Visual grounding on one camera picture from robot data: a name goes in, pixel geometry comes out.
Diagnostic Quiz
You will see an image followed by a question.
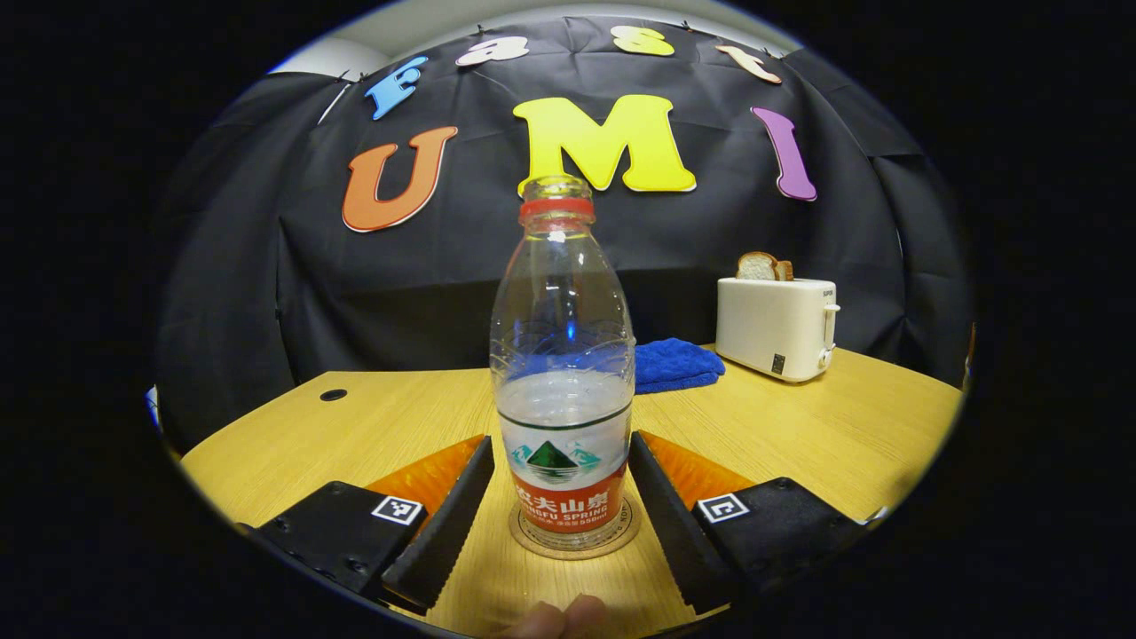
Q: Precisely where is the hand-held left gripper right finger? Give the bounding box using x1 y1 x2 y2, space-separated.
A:
627 430 868 618

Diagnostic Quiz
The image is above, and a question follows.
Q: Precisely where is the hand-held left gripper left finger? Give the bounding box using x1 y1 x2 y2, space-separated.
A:
256 434 496 615

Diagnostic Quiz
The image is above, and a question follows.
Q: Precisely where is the round brown coaster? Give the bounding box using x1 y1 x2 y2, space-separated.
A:
509 497 642 561

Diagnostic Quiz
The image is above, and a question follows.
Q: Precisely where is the clear plastic water bottle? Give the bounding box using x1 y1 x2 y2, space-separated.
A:
490 175 636 553

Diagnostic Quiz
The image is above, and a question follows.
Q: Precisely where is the blue folded towel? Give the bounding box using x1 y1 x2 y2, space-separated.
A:
632 337 726 395

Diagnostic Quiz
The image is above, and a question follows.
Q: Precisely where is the white toaster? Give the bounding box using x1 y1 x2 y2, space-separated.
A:
715 277 840 383

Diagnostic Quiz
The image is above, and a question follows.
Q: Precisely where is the black backdrop cloth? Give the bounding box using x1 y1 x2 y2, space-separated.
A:
151 13 973 454

